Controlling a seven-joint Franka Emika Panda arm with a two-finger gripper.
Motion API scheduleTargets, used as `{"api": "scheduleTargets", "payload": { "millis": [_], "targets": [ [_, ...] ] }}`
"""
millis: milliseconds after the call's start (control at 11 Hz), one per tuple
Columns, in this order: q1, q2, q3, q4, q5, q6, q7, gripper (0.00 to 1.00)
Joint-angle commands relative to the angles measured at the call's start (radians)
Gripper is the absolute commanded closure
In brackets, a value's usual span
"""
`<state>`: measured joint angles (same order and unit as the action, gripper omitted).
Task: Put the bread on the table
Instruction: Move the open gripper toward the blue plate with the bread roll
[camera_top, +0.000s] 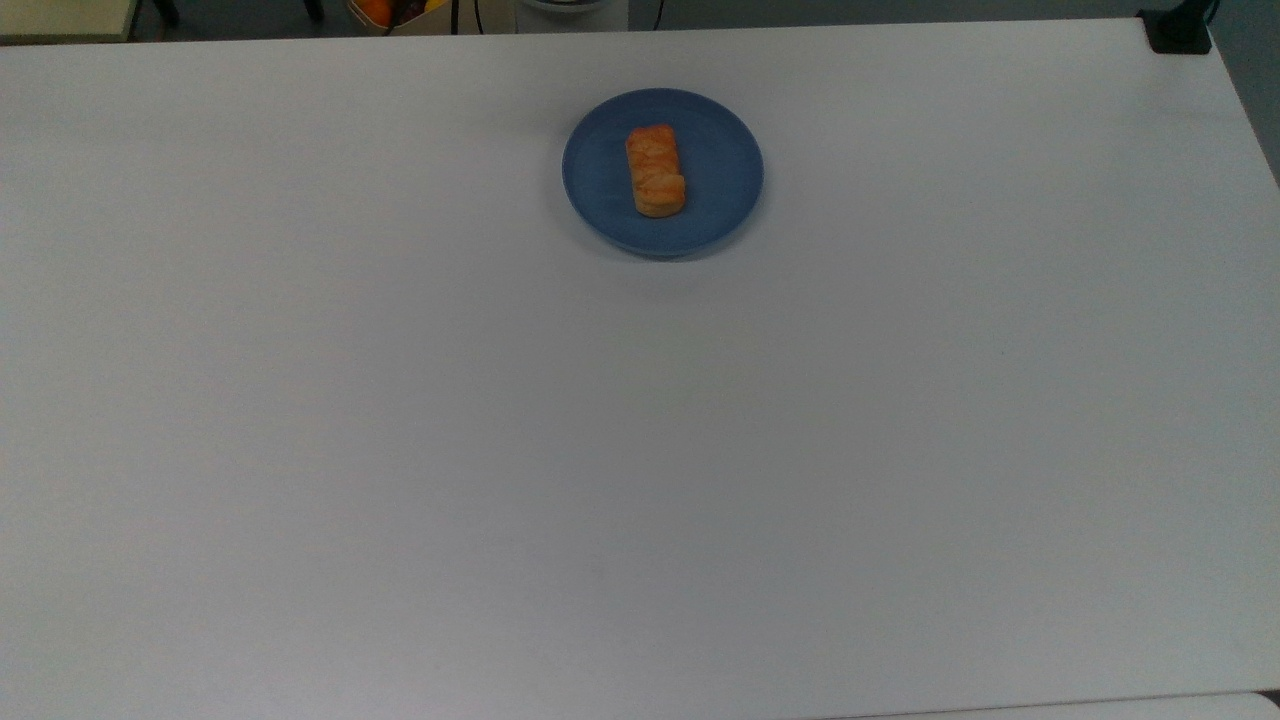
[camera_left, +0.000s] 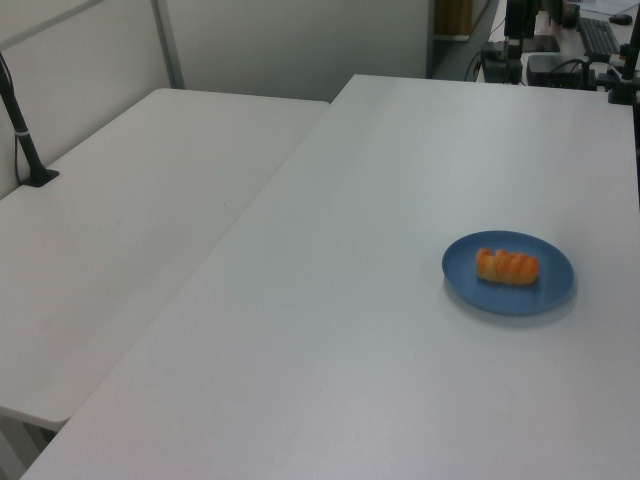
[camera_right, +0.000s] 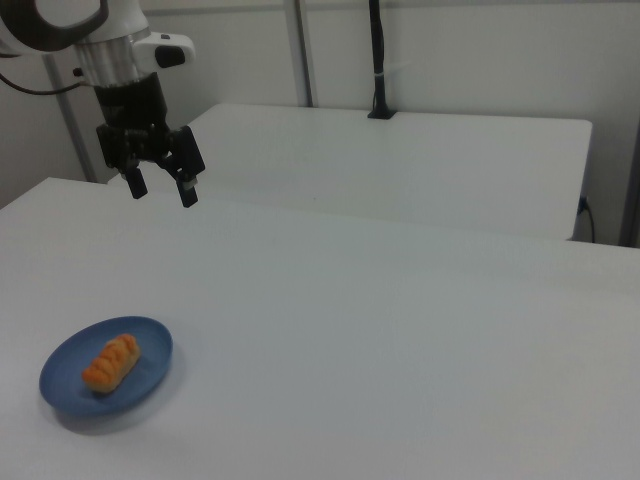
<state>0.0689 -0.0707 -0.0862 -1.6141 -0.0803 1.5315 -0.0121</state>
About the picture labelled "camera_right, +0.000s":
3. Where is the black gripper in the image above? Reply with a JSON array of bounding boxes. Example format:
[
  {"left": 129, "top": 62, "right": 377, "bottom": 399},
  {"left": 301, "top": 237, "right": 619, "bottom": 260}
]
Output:
[{"left": 93, "top": 71, "right": 207, "bottom": 209}]

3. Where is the orange bread roll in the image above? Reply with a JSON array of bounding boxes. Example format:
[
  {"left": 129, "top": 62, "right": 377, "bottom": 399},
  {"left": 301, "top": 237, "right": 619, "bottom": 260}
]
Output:
[{"left": 81, "top": 333, "right": 142, "bottom": 396}]

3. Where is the blue round plate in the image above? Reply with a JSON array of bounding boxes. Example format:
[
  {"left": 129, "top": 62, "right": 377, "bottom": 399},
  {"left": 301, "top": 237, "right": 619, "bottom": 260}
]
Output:
[{"left": 38, "top": 315, "right": 175, "bottom": 418}]

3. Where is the white side desk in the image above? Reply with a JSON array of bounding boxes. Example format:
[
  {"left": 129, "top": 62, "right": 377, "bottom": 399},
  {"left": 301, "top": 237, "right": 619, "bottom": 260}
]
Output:
[{"left": 106, "top": 102, "right": 594, "bottom": 243}]

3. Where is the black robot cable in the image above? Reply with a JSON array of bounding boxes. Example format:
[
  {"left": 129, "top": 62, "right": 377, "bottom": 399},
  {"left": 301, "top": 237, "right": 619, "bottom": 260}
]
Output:
[{"left": 0, "top": 49, "right": 97, "bottom": 97}]

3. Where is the grey wall partition strip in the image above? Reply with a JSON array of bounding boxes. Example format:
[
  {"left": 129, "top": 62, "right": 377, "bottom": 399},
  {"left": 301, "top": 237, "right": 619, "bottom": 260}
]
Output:
[{"left": 283, "top": 0, "right": 320, "bottom": 108}]

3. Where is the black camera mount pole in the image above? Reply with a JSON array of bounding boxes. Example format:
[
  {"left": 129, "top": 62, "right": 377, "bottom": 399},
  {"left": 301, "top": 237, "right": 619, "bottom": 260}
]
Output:
[{"left": 367, "top": 0, "right": 398, "bottom": 121}]

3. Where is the white cable tie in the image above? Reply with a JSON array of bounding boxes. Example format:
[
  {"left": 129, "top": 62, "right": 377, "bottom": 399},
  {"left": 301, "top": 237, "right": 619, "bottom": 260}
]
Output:
[{"left": 374, "top": 61, "right": 412, "bottom": 80}]

